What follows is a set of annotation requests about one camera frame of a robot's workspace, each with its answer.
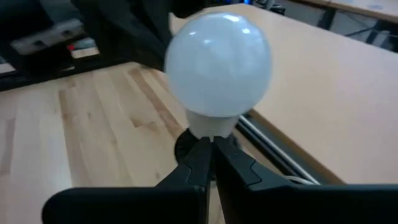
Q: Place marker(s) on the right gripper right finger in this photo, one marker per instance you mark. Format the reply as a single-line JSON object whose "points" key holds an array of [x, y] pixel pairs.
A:
{"points": [[280, 205]]}

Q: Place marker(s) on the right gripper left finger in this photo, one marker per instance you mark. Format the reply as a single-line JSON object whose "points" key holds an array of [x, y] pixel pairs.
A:
{"points": [[174, 202]]}

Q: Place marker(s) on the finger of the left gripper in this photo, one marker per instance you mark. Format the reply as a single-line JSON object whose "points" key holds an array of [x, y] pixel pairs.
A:
{"points": [[149, 53]]}

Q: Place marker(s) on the white lightbulb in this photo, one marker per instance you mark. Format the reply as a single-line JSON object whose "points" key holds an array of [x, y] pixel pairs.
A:
{"points": [[217, 62]]}

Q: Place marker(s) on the tan table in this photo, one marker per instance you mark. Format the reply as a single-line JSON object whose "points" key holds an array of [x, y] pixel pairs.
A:
{"points": [[373, 9], [326, 93]]}

